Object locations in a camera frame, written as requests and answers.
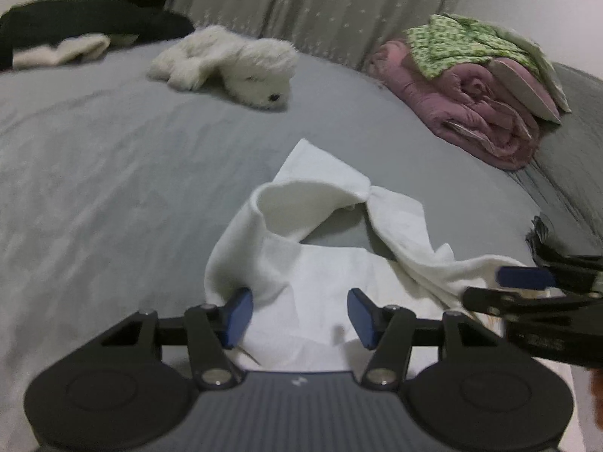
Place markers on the white plush toy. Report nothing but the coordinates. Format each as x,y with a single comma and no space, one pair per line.
254,70

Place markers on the grey bed sheet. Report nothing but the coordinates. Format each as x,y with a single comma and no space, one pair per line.
117,174

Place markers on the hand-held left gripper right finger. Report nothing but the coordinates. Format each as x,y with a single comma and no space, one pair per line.
362,320

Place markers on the grey star print curtain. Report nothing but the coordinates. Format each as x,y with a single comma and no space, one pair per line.
306,0

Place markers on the grey quilted blanket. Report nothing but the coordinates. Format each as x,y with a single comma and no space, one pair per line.
574,150

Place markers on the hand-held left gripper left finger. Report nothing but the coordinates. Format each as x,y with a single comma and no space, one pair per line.
238,313

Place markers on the green floral quilt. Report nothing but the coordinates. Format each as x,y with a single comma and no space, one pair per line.
447,42

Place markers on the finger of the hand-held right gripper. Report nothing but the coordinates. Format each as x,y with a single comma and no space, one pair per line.
523,277
494,299

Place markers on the pink folded quilt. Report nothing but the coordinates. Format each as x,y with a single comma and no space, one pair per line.
476,103

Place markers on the white cloth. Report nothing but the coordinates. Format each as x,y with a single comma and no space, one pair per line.
56,52

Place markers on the dark cloth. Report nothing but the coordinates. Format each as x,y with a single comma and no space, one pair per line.
541,238

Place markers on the white shirt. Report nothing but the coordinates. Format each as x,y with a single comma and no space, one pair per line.
301,273

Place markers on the cream bear print garment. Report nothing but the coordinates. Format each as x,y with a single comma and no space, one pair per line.
410,240

